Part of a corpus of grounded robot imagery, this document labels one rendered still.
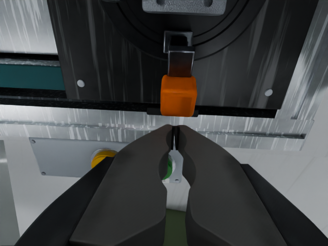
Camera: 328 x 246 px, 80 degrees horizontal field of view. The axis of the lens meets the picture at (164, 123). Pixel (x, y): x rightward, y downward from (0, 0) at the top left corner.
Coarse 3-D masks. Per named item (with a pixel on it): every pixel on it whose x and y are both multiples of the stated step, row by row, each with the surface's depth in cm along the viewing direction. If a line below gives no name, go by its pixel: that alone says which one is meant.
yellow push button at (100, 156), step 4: (100, 152) 26; (104, 152) 26; (108, 152) 26; (96, 156) 26; (100, 156) 26; (104, 156) 26; (108, 156) 26; (112, 156) 26; (92, 160) 26; (96, 160) 26; (100, 160) 26; (92, 164) 26; (96, 164) 26
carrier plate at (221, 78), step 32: (64, 0) 18; (96, 0) 18; (288, 0) 17; (64, 32) 19; (96, 32) 19; (256, 32) 18; (288, 32) 18; (64, 64) 20; (96, 64) 20; (128, 64) 20; (160, 64) 20; (224, 64) 20; (256, 64) 20; (288, 64) 20; (96, 96) 22; (128, 96) 22; (160, 96) 22; (224, 96) 21; (256, 96) 21
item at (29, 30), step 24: (0, 0) 23; (24, 0) 22; (0, 24) 24; (24, 24) 24; (48, 24) 24; (0, 48) 25; (24, 48) 25; (48, 48) 25; (0, 72) 23; (24, 72) 23; (48, 72) 23
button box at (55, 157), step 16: (32, 144) 27; (48, 144) 26; (64, 144) 26; (80, 144) 26; (96, 144) 26; (112, 144) 26; (48, 160) 28; (64, 160) 28; (80, 160) 28; (176, 160) 27; (64, 176) 29; (80, 176) 29; (176, 176) 28
